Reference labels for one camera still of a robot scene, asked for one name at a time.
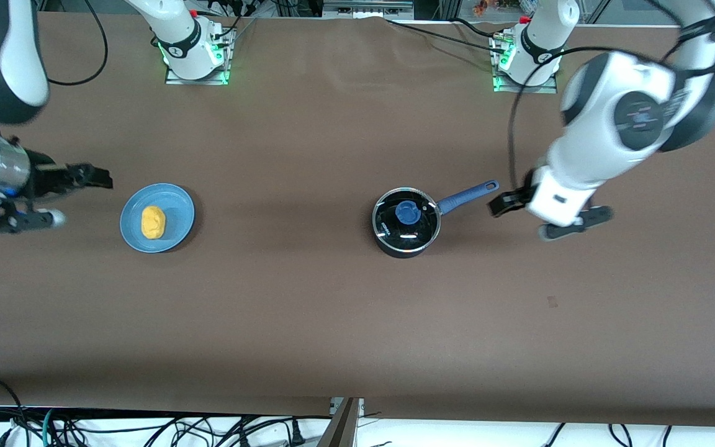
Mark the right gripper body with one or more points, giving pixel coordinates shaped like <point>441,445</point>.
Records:
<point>43,177</point>

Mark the yellow potato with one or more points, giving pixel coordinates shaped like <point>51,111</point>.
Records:
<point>153,222</point>

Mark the glass lid with blue knob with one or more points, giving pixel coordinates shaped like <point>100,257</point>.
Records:
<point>407,214</point>

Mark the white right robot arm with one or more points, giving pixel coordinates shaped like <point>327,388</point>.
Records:
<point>16,49</point>

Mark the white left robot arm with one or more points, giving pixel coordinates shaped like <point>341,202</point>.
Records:
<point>593,155</point>

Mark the blue round plate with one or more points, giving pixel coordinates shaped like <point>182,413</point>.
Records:
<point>174,214</point>

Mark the brown table cover sheet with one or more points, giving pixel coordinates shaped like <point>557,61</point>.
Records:
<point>308,323</point>

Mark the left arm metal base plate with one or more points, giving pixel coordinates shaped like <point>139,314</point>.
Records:
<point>499,84</point>

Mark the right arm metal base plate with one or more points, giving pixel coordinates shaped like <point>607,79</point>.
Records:
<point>221,68</point>

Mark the aluminium frame profile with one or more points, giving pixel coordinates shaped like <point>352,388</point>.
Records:
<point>367,7</point>

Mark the metal table frame bracket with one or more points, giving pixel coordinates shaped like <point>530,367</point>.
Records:
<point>342,425</point>

